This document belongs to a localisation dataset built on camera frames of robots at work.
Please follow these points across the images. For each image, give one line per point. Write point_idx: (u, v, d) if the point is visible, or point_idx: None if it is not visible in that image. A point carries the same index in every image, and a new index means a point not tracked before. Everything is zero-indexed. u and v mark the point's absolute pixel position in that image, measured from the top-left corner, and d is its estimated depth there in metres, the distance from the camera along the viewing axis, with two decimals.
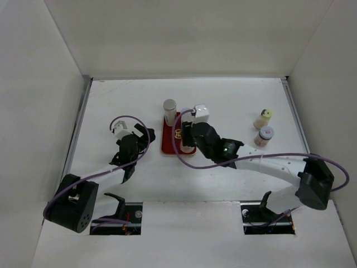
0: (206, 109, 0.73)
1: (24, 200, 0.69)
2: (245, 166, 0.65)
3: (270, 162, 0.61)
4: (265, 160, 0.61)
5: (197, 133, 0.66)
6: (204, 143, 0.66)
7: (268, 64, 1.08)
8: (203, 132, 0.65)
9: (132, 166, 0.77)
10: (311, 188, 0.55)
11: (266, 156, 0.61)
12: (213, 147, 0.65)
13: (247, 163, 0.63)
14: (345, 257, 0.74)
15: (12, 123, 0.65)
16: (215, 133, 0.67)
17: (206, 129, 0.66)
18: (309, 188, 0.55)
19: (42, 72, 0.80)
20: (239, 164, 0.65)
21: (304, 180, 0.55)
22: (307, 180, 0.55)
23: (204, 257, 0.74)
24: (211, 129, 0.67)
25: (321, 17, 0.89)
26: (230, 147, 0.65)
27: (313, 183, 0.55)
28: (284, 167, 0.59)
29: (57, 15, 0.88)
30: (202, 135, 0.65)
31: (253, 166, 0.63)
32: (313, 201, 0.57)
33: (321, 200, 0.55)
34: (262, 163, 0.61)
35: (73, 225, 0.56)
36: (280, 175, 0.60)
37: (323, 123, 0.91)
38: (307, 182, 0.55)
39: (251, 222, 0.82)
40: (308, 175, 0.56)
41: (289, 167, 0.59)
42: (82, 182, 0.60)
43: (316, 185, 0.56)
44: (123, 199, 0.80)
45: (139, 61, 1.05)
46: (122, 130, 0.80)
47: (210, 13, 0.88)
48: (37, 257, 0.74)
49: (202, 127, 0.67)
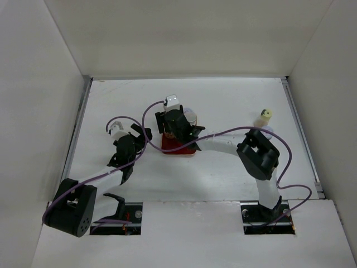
0: (176, 99, 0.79)
1: (24, 200, 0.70)
2: (205, 146, 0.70)
3: (221, 138, 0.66)
4: (217, 138, 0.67)
5: (169, 117, 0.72)
6: (174, 127, 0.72)
7: (268, 64, 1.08)
8: (173, 116, 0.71)
9: (130, 167, 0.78)
10: (246, 156, 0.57)
11: (217, 134, 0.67)
12: (182, 131, 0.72)
13: (204, 142, 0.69)
14: (346, 258, 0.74)
15: (12, 124, 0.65)
16: (186, 119, 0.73)
17: (177, 115, 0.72)
18: (246, 156, 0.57)
19: (42, 72, 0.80)
20: (201, 146, 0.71)
21: (239, 149, 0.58)
22: (244, 148, 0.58)
23: (204, 257, 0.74)
24: (182, 115, 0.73)
25: (321, 17, 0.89)
26: (196, 132, 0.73)
27: (250, 152, 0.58)
28: (228, 142, 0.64)
29: (57, 15, 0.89)
30: (173, 120, 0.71)
31: (208, 143, 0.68)
32: (255, 171, 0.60)
33: (257, 167, 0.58)
34: (215, 140, 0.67)
35: (73, 230, 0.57)
36: (230, 150, 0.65)
37: (323, 122, 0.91)
38: (244, 149, 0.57)
39: (251, 222, 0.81)
40: (245, 145, 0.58)
41: (233, 141, 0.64)
42: (80, 186, 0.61)
43: (253, 153, 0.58)
44: (123, 199, 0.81)
45: (139, 61, 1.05)
46: (119, 130, 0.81)
47: (208, 13, 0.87)
48: (38, 256, 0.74)
49: (173, 113, 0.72)
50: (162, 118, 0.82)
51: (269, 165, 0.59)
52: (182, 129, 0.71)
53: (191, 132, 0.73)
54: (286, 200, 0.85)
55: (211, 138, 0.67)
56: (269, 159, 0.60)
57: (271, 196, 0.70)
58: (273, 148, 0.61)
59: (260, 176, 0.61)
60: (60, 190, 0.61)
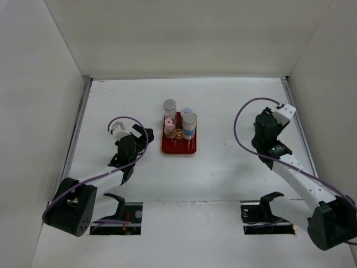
0: (291, 113, 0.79)
1: (24, 200, 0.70)
2: (281, 170, 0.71)
3: (305, 181, 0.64)
4: (300, 175, 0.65)
5: (261, 121, 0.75)
6: (260, 131, 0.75)
7: (268, 64, 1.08)
8: (264, 123, 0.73)
9: (130, 168, 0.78)
10: (322, 219, 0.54)
11: (303, 172, 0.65)
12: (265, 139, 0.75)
13: (284, 169, 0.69)
14: (346, 258, 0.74)
15: (11, 124, 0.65)
16: (275, 131, 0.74)
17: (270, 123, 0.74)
18: (321, 218, 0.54)
19: (42, 72, 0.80)
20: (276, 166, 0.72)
21: (320, 207, 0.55)
22: (324, 210, 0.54)
23: (204, 257, 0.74)
24: (275, 127, 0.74)
25: (322, 17, 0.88)
26: (278, 149, 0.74)
27: (329, 218, 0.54)
28: (311, 190, 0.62)
29: (58, 15, 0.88)
30: (263, 125, 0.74)
31: (286, 173, 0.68)
32: (319, 234, 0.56)
33: (326, 235, 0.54)
34: (296, 176, 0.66)
35: (72, 230, 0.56)
36: (307, 196, 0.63)
37: (324, 122, 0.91)
38: (322, 211, 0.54)
39: (250, 223, 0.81)
40: (329, 210, 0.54)
41: (316, 193, 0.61)
42: (81, 186, 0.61)
43: (331, 221, 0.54)
44: (123, 199, 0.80)
45: (139, 61, 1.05)
46: (120, 131, 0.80)
47: (209, 13, 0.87)
48: (38, 256, 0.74)
49: (268, 119, 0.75)
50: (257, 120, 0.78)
51: (337, 240, 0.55)
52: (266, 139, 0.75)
53: (273, 146, 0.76)
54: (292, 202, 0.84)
55: (294, 172, 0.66)
56: (342, 235, 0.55)
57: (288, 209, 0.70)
58: (354, 230, 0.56)
59: (319, 242, 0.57)
60: (60, 190, 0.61)
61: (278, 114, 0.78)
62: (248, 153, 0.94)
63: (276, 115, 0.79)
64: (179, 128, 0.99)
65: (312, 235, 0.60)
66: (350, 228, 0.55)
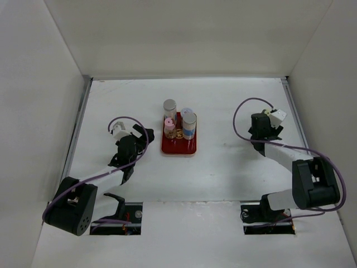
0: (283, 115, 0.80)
1: (24, 200, 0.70)
2: (271, 152, 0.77)
3: (287, 150, 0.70)
4: (285, 148, 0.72)
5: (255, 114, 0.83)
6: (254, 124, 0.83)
7: (268, 64, 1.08)
8: (257, 115, 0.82)
9: (131, 167, 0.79)
10: (298, 171, 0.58)
11: (286, 146, 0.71)
12: (259, 131, 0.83)
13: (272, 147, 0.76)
14: (346, 258, 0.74)
15: (11, 124, 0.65)
16: (268, 123, 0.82)
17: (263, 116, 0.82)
18: (297, 170, 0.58)
19: (42, 72, 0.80)
20: (268, 149, 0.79)
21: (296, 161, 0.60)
22: (300, 163, 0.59)
23: (204, 257, 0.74)
24: (266, 119, 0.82)
25: (322, 17, 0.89)
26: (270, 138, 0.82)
27: (304, 171, 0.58)
28: (291, 154, 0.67)
29: (58, 16, 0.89)
30: (255, 118, 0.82)
31: (274, 151, 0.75)
32: (299, 192, 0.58)
33: (303, 189, 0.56)
34: (280, 148, 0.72)
35: (72, 229, 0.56)
36: (288, 162, 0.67)
37: (323, 122, 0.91)
38: (298, 163, 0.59)
39: (251, 223, 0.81)
40: (304, 163, 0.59)
41: (295, 156, 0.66)
42: (81, 185, 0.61)
43: (307, 176, 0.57)
44: (123, 199, 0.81)
45: (139, 61, 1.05)
46: (121, 131, 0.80)
47: (208, 13, 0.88)
48: (38, 256, 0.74)
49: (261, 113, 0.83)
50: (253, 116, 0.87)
51: (316, 196, 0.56)
52: (260, 130, 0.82)
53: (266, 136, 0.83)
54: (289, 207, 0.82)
55: (280, 146, 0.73)
56: (321, 191, 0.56)
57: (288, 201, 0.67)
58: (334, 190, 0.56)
59: (300, 202, 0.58)
60: (60, 190, 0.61)
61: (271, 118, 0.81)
62: (248, 153, 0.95)
63: (272, 119, 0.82)
64: (180, 128, 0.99)
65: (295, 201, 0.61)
66: (329, 186, 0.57)
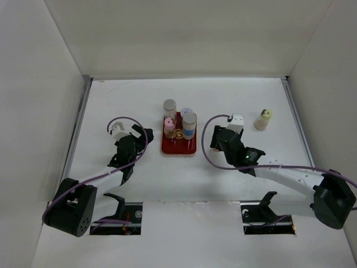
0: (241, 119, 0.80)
1: (24, 200, 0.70)
2: (264, 174, 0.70)
3: (289, 173, 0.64)
4: (284, 171, 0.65)
5: (221, 137, 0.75)
6: (227, 147, 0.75)
7: (268, 64, 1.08)
8: (226, 138, 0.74)
9: (130, 168, 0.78)
10: (323, 201, 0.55)
11: (284, 166, 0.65)
12: (236, 153, 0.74)
13: (266, 171, 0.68)
14: (346, 258, 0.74)
15: (11, 124, 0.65)
16: (238, 139, 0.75)
17: (230, 135, 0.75)
18: (323, 202, 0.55)
19: (42, 72, 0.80)
20: (258, 172, 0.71)
21: (318, 194, 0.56)
22: (322, 194, 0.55)
23: (204, 257, 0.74)
24: (235, 136, 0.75)
25: (322, 16, 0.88)
26: (252, 154, 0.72)
27: (328, 199, 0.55)
28: (300, 180, 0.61)
29: (57, 15, 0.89)
30: (226, 140, 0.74)
31: (270, 174, 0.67)
32: (329, 218, 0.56)
33: (336, 217, 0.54)
34: (280, 172, 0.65)
35: (72, 229, 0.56)
36: (298, 187, 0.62)
37: (324, 122, 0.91)
38: (322, 196, 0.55)
39: (251, 222, 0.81)
40: (324, 190, 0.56)
41: (305, 181, 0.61)
42: (80, 186, 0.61)
43: (332, 200, 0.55)
44: (123, 199, 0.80)
45: (139, 61, 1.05)
46: (120, 131, 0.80)
47: (208, 13, 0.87)
48: (37, 256, 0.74)
49: (227, 133, 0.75)
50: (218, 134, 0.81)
51: (345, 215, 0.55)
52: (236, 151, 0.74)
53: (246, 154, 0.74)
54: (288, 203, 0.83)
55: (276, 169, 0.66)
56: (346, 206, 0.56)
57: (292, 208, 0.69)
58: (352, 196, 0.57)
59: (332, 224, 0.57)
60: (59, 190, 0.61)
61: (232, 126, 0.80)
62: None
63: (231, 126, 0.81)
64: (179, 128, 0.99)
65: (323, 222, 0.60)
66: (347, 196, 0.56)
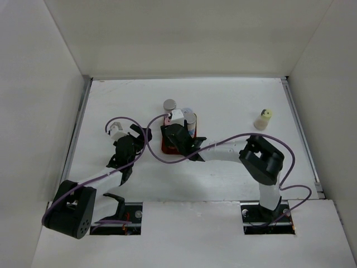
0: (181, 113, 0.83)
1: (24, 200, 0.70)
2: (208, 156, 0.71)
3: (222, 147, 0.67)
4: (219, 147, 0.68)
5: (169, 132, 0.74)
6: (175, 142, 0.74)
7: (267, 64, 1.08)
8: (173, 131, 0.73)
9: (129, 168, 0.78)
10: (248, 162, 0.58)
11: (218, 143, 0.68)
12: (184, 144, 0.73)
13: (207, 153, 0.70)
14: (346, 258, 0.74)
15: (12, 125, 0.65)
16: (185, 132, 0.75)
17: (177, 129, 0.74)
18: (249, 162, 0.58)
19: (42, 72, 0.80)
20: (204, 155, 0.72)
21: (243, 156, 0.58)
22: (246, 155, 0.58)
23: (203, 257, 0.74)
24: (182, 129, 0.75)
25: (322, 16, 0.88)
26: (197, 143, 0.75)
27: (252, 158, 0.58)
28: (231, 149, 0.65)
29: (58, 16, 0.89)
30: (173, 134, 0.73)
31: (211, 153, 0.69)
32: (260, 176, 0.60)
33: (266, 173, 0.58)
34: (216, 150, 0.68)
35: (72, 232, 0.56)
36: (232, 157, 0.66)
37: (323, 122, 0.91)
38: (246, 157, 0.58)
39: (251, 223, 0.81)
40: (247, 151, 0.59)
41: (234, 149, 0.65)
42: (80, 187, 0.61)
43: (256, 159, 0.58)
44: (123, 199, 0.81)
45: (138, 61, 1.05)
46: (117, 131, 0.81)
47: (208, 13, 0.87)
48: (38, 256, 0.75)
49: (173, 127, 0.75)
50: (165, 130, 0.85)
51: (273, 170, 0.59)
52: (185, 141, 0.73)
53: (192, 143, 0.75)
54: (286, 200, 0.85)
55: (212, 147, 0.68)
56: (273, 162, 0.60)
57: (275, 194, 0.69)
58: (276, 152, 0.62)
59: (266, 181, 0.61)
60: (59, 192, 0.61)
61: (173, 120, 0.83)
62: None
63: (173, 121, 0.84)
64: None
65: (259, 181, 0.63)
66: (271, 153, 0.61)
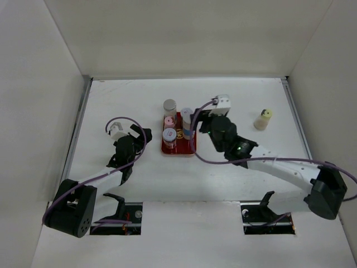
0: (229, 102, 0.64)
1: (24, 200, 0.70)
2: (257, 167, 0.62)
3: (285, 166, 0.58)
4: (279, 163, 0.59)
5: (218, 127, 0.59)
6: (221, 138, 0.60)
7: (268, 63, 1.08)
8: (224, 127, 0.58)
9: (129, 167, 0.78)
10: (320, 196, 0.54)
11: (279, 159, 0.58)
12: (230, 143, 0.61)
13: (260, 164, 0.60)
14: (346, 258, 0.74)
15: (11, 125, 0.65)
16: (236, 129, 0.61)
17: (228, 124, 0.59)
18: (320, 196, 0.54)
19: (42, 73, 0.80)
20: (251, 164, 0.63)
21: (316, 187, 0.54)
22: (319, 188, 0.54)
23: (203, 257, 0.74)
24: (234, 125, 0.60)
25: (322, 16, 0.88)
26: (244, 146, 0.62)
27: (324, 191, 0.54)
28: (297, 172, 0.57)
29: (58, 16, 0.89)
30: (223, 131, 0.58)
31: (264, 167, 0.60)
32: (322, 209, 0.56)
33: (332, 210, 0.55)
34: (275, 166, 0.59)
35: (73, 231, 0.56)
36: (293, 180, 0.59)
37: (324, 122, 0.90)
38: (319, 190, 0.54)
39: (251, 222, 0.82)
40: (321, 184, 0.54)
41: (302, 173, 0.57)
42: (80, 187, 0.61)
43: (328, 194, 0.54)
44: (123, 199, 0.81)
45: (138, 61, 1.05)
46: (118, 132, 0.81)
47: (208, 13, 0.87)
48: (38, 256, 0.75)
49: (224, 121, 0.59)
50: (203, 118, 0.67)
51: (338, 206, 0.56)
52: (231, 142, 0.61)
53: (238, 144, 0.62)
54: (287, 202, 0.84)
55: (271, 162, 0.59)
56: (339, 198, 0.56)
57: (292, 205, 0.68)
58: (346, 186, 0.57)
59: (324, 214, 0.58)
60: (59, 191, 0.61)
61: (216, 110, 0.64)
62: None
63: (216, 111, 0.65)
64: (179, 129, 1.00)
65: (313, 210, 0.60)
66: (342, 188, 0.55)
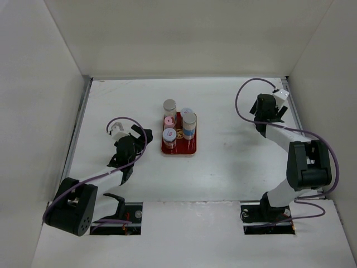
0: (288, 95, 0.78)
1: (24, 200, 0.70)
2: (272, 134, 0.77)
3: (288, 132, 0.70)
4: (285, 130, 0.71)
5: (261, 95, 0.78)
6: (259, 105, 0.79)
7: (268, 64, 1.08)
8: (265, 97, 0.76)
9: (130, 167, 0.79)
10: (294, 150, 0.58)
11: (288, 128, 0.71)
12: (262, 113, 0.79)
13: (273, 128, 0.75)
14: (346, 258, 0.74)
15: (11, 125, 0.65)
16: (273, 106, 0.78)
17: (270, 98, 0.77)
18: (293, 151, 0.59)
19: (42, 73, 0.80)
20: (269, 132, 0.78)
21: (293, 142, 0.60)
22: (296, 143, 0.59)
23: (204, 257, 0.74)
24: (273, 103, 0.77)
25: (321, 17, 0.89)
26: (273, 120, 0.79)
27: (300, 151, 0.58)
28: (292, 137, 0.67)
29: (58, 16, 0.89)
30: (261, 100, 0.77)
31: (275, 133, 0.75)
32: (293, 173, 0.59)
33: (298, 172, 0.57)
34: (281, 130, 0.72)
35: (73, 230, 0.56)
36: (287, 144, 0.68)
37: (323, 122, 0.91)
38: (295, 144, 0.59)
39: (251, 223, 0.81)
40: (301, 144, 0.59)
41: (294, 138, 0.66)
42: (81, 185, 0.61)
43: (303, 156, 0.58)
44: (123, 199, 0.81)
45: (138, 61, 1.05)
46: (119, 132, 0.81)
47: (208, 13, 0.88)
48: (38, 256, 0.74)
49: (269, 95, 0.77)
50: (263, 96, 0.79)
51: (309, 179, 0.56)
52: (264, 113, 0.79)
53: (268, 118, 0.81)
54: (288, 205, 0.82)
55: (280, 128, 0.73)
56: (313, 172, 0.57)
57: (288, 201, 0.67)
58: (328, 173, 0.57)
59: (293, 182, 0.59)
60: (60, 190, 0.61)
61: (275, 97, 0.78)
62: (249, 153, 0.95)
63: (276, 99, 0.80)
64: (179, 129, 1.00)
65: (289, 181, 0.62)
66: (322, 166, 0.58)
